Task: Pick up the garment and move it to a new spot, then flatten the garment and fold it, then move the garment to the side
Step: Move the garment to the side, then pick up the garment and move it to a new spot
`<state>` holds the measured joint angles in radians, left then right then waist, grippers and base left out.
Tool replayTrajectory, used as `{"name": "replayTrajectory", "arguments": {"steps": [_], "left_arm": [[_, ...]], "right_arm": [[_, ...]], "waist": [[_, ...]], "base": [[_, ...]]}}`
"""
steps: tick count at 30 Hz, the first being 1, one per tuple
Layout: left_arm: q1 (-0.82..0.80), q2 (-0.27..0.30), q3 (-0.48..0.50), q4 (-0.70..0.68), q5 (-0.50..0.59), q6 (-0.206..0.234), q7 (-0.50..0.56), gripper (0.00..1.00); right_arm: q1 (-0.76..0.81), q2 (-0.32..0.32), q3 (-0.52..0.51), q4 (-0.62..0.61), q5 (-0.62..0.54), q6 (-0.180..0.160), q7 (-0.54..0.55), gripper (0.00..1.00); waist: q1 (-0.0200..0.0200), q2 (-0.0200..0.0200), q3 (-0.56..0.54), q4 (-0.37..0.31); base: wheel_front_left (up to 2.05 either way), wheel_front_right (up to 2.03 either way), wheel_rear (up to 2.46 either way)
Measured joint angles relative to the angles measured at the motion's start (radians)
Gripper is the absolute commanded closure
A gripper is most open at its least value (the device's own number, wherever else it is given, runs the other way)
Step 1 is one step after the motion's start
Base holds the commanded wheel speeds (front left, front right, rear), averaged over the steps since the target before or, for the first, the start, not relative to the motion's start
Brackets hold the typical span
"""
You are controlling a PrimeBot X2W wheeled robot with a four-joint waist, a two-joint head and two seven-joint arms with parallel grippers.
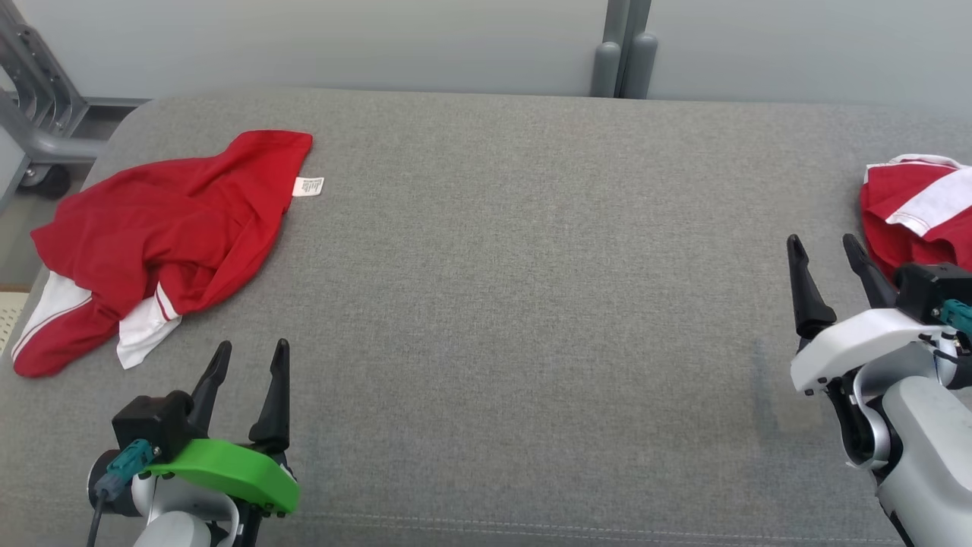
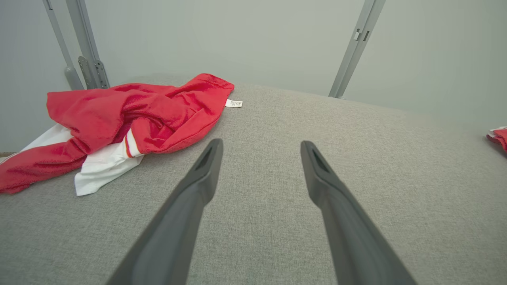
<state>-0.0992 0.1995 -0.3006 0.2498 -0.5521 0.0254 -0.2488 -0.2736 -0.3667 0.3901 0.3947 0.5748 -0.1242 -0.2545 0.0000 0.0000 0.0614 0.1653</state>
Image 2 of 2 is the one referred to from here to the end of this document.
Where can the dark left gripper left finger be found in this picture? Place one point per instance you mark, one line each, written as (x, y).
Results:
(178, 225)

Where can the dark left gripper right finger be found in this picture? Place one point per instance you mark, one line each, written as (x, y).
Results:
(348, 229)

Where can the red t-shirt with white sleeves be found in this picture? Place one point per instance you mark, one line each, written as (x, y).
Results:
(158, 114)

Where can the red shorts with white stripe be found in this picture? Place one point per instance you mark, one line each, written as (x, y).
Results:
(501, 136)

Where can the thin grey pole rounded foot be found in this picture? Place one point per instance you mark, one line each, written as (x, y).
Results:
(73, 77)

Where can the grey partition post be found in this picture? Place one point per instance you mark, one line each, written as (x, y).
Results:
(357, 59)
(346, 59)

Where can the grey metal stand with bracket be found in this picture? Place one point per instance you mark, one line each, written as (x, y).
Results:
(85, 39)

